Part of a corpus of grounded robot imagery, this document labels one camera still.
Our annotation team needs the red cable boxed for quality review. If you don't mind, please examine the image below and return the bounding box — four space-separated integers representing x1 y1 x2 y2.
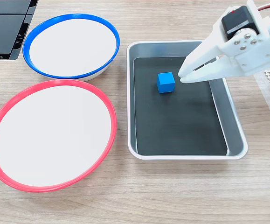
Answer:
257 2 270 12

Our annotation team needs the blue cube block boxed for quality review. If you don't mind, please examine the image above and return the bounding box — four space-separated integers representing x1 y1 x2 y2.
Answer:
157 72 175 94

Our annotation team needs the white perforated mat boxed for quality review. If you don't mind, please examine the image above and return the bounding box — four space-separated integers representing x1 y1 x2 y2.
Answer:
253 69 270 138

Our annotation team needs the red-rimmed white dish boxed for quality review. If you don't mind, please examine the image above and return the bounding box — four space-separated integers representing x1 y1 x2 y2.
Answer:
0 78 118 193

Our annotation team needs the silver metal tray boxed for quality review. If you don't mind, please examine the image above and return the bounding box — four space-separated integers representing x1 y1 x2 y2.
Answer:
126 41 249 161

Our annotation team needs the black flat device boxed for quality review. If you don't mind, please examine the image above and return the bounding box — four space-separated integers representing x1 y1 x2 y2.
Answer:
0 0 39 61

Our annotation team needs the blue-rimmed white dish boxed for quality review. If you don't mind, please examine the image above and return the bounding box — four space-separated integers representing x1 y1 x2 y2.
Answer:
22 13 121 82

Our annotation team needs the black tray liner mat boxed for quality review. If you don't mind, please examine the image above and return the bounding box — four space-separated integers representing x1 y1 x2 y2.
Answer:
133 56 228 156

